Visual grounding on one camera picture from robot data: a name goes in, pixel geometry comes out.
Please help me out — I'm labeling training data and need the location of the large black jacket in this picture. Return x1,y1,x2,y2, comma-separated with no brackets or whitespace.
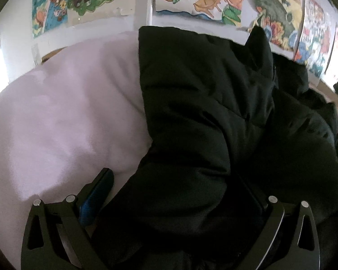
93,26,338,269

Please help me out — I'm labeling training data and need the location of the pink bed sheet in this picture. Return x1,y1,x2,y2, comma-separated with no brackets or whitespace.
0,31,151,269

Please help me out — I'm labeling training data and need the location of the colourful red blue poster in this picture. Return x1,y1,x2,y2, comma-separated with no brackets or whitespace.
294,0,335,78

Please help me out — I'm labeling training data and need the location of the yellow dinosaur poster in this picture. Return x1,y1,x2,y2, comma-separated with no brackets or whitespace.
253,0,303,51

